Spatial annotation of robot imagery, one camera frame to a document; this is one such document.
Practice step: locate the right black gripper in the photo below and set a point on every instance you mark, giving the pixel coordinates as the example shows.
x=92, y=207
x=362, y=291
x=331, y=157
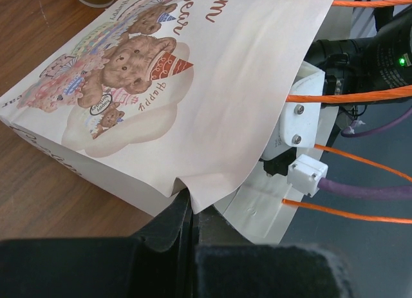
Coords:
x=280, y=164

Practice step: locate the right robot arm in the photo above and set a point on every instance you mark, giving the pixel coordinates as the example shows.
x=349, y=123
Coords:
x=372, y=70

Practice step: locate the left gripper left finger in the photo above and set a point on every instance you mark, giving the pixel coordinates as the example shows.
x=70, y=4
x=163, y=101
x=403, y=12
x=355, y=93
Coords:
x=152, y=262

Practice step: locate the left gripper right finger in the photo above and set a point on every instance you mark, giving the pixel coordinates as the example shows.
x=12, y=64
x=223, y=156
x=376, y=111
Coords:
x=227, y=265

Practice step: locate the cream bear paper bag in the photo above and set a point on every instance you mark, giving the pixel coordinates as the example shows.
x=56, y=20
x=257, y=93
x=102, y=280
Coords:
x=156, y=96

